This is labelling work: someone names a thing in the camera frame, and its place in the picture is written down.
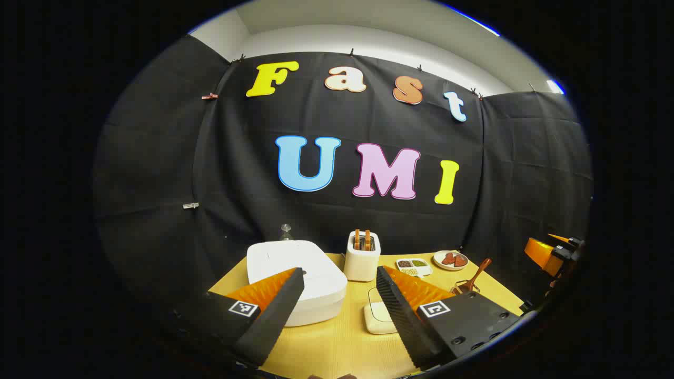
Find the small glass bottle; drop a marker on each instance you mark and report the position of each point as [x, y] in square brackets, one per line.
[286, 232]

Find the toasted bread slice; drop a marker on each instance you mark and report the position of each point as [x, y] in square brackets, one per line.
[357, 239]
[367, 240]

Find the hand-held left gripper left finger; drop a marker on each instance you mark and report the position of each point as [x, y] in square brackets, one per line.
[279, 310]

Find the white rice cooker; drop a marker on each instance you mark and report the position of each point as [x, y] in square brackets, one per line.
[295, 263]

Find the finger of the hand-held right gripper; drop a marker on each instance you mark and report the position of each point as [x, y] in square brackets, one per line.
[558, 238]
[537, 257]

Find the white rice box clear lid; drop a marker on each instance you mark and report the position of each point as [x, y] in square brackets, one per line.
[376, 322]

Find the white toaster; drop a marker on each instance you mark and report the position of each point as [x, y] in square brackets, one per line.
[361, 266]

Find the brown wooden spoon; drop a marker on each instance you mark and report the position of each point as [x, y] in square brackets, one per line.
[476, 273]

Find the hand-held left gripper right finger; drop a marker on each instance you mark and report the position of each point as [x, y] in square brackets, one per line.
[400, 316]

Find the copper cloth clip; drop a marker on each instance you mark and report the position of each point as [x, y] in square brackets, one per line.
[209, 96]

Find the round white plate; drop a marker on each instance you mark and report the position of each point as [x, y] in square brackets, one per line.
[439, 263]

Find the silver cloth clip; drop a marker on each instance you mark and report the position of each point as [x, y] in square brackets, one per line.
[190, 205]

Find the white divided bean dish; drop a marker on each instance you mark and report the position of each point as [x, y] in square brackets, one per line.
[413, 267]

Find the red sausage slice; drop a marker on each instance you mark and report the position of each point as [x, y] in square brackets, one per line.
[460, 260]
[448, 259]

